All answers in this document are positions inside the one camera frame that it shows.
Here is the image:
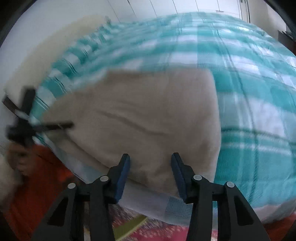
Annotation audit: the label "khaki beige pants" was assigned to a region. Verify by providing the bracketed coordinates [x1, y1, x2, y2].
[41, 68, 221, 196]

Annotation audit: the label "person left hand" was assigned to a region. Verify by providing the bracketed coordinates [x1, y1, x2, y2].
[6, 142, 35, 176]

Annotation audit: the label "red patterned rug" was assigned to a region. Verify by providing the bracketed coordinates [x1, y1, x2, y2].
[1, 145, 295, 240]

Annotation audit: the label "cream padded headboard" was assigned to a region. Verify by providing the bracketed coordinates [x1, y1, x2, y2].
[1, 15, 107, 105]

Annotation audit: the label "white wardrobe doors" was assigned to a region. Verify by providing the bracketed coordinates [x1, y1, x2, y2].
[108, 0, 250, 23]

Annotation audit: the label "dark wooden nightstand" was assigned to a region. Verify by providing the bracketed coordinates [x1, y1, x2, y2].
[278, 31, 296, 54]

